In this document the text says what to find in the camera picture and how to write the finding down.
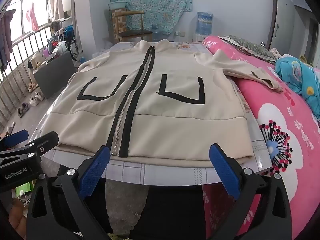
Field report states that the teal floral wall cloth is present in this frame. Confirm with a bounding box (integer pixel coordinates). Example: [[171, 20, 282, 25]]
[[110, 0, 193, 37]]

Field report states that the dark hanging garment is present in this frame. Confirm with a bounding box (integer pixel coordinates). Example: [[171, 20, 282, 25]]
[[0, 9, 16, 72]]

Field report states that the beige hanging garment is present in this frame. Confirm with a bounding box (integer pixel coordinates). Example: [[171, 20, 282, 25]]
[[47, 0, 65, 20]]

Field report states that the grey board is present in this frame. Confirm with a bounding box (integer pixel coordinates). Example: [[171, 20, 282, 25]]
[[34, 51, 76, 100]]

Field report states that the beige zip jacket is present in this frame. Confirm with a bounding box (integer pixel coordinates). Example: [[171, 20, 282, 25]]
[[51, 39, 284, 168]]

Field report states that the blue water dispenser bottle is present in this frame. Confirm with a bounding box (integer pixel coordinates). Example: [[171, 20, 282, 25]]
[[196, 12, 213, 35]]

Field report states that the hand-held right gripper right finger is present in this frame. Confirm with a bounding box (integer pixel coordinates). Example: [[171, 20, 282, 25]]
[[205, 143, 293, 240]]

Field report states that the green cloth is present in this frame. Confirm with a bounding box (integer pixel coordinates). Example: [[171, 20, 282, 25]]
[[300, 55, 314, 67]]

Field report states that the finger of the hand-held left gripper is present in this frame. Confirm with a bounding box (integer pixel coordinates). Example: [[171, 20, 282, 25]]
[[0, 129, 29, 151], [0, 132, 60, 167]]

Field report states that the white water dispenser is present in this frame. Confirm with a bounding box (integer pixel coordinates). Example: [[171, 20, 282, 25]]
[[194, 34, 212, 43]]

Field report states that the blue cartoon print blanket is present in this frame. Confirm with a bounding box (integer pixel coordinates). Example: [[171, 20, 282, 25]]
[[275, 56, 320, 120]]

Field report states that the patterned box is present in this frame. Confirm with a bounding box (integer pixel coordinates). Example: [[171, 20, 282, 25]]
[[112, 9, 128, 43]]

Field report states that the pink floral blanket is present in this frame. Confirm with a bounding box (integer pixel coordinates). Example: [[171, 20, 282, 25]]
[[202, 35, 320, 240]]

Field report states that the grey floral bed sheet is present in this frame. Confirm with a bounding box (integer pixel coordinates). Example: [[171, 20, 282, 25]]
[[37, 41, 272, 187]]

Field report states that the wooden chair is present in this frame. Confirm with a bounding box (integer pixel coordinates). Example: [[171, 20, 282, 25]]
[[104, 9, 153, 43]]

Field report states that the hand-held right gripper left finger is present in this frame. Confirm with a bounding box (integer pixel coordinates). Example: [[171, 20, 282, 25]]
[[25, 145, 112, 240]]

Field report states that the grey patterned quilt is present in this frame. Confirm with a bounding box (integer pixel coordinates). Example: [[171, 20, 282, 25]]
[[219, 35, 278, 64]]

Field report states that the beige stuffed bag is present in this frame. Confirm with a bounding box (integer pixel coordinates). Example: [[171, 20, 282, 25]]
[[30, 52, 48, 70]]

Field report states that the brown wooden door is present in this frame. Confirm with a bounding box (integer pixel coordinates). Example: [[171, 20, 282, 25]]
[[269, 0, 279, 52]]

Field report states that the green box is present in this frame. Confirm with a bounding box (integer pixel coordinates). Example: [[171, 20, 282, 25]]
[[15, 181, 32, 198]]

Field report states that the pink hanging garment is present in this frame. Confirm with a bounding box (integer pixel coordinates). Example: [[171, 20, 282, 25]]
[[26, 2, 40, 32]]

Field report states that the pile of bags and clothes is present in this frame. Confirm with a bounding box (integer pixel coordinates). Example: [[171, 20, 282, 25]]
[[46, 25, 79, 60]]

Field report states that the light blue basin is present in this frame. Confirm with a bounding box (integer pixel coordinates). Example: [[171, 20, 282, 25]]
[[108, 1, 127, 10]]

